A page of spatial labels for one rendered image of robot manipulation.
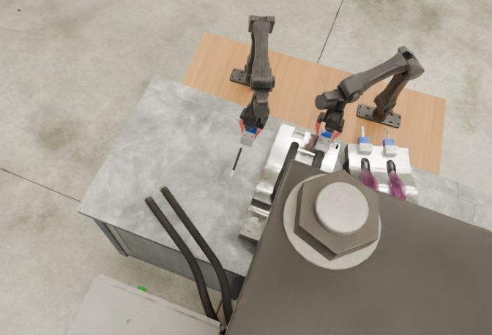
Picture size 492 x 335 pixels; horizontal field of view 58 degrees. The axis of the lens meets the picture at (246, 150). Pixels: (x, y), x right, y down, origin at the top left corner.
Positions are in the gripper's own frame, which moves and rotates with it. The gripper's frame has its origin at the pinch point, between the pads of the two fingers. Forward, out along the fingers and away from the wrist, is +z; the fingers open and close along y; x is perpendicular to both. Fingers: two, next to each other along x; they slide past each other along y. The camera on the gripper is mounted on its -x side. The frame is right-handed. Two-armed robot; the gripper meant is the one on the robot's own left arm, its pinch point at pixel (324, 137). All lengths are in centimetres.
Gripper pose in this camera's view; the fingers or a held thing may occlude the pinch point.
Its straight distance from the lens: 183.5
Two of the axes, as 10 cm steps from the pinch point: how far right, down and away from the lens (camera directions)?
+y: 9.3, 3.4, -1.0
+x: 2.7, -5.1, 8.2
